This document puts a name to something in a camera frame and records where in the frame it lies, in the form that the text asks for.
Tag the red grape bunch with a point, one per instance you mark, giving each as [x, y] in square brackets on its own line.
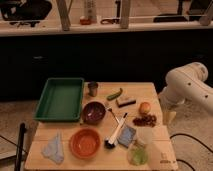
[145, 120]

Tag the black pole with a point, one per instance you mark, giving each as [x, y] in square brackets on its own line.
[19, 149]

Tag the green cucumber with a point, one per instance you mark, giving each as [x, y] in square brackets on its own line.
[115, 95]

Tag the green plastic lid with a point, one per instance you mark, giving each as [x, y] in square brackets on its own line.
[137, 154]

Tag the black office chair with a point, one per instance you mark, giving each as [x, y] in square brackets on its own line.
[29, 12]

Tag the green plastic tray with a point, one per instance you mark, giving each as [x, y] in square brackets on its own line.
[61, 100]

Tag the red orange bowl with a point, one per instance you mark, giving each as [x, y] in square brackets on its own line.
[85, 143]

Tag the small metal cup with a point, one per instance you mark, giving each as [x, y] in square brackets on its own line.
[93, 88]

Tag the metal fork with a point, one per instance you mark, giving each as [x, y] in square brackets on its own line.
[111, 111]

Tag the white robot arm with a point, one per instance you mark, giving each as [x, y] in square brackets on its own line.
[185, 83]

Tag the dark purple bowl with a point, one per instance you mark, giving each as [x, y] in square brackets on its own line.
[93, 113]

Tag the blue sponge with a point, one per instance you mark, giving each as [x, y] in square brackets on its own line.
[126, 136]

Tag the clear plastic cup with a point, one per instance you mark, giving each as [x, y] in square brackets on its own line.
[145, 135]

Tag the wooden board eraser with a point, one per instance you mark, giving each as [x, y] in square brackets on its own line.
[124, 101]

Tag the orange apple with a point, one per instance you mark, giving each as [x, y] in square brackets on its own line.
[144, 108]

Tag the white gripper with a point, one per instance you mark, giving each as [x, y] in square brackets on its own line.
[169, 112]

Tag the light blue cloth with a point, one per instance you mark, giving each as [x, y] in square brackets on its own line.
[53, 150]

